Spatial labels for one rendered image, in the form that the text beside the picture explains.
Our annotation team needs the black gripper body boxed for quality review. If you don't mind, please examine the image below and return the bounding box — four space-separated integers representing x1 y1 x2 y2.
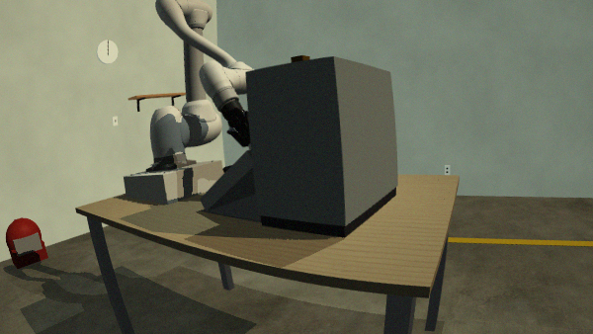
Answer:
221 100 245 128

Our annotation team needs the dark grey cabinet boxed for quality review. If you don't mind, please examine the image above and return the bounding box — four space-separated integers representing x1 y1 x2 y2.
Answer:
200 55 398 237

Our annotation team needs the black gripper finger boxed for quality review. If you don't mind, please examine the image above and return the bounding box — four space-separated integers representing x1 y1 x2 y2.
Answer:
234 111 250 143
227 121 251 149

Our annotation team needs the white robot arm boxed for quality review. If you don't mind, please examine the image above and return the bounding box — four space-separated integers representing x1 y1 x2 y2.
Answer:
146 0 254 172

